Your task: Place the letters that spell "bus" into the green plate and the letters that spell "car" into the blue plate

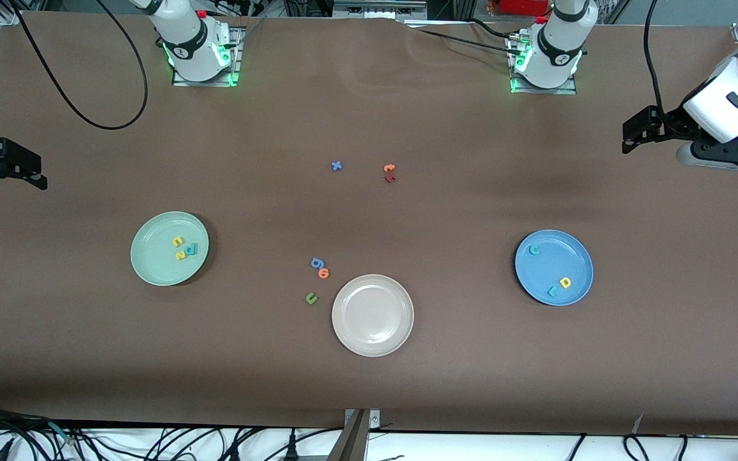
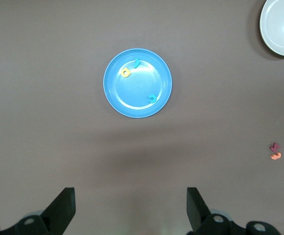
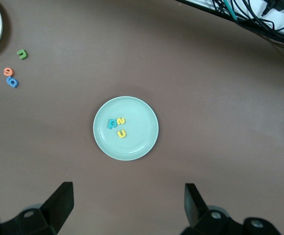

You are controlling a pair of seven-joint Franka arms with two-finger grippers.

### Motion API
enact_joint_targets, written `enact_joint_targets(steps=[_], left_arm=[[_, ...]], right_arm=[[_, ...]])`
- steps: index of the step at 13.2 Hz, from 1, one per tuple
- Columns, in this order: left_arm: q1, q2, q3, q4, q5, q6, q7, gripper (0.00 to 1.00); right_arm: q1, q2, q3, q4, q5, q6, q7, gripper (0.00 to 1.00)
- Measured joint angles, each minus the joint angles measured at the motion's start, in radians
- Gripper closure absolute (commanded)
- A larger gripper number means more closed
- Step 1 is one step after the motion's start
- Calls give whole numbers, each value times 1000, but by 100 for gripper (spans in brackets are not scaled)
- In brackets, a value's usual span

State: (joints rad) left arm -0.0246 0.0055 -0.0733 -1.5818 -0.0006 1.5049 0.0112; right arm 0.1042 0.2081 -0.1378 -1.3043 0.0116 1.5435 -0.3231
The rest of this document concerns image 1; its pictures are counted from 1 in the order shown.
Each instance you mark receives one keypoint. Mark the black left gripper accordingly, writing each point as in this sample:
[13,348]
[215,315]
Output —
[672,123]

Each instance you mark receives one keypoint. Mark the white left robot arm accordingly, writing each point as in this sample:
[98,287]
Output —
[558,45]

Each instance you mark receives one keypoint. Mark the blue plate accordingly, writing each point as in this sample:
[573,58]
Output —
[553,266]

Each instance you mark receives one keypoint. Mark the green plate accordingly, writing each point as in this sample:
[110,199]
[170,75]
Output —
[157,262]

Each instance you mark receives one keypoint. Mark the red box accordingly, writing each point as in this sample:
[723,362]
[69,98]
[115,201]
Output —
[526,6]

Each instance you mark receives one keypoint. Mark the brown table cover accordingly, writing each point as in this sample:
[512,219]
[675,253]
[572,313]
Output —
[369,96]

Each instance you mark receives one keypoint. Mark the grey metal device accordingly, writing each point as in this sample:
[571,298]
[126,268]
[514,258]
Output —
[378,8]

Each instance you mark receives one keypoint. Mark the beige plate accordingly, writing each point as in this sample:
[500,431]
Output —
[373,315]

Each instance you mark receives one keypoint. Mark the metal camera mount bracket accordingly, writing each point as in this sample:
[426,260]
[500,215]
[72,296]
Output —
[356,435]

